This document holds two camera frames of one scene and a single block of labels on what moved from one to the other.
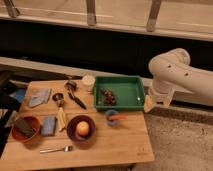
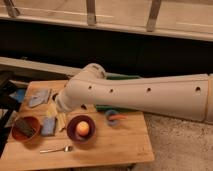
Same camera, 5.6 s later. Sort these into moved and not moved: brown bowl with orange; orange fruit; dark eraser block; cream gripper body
Moved: cream gripper body
Not moved: dark eraser block; orange fruit; brown bowl with orange
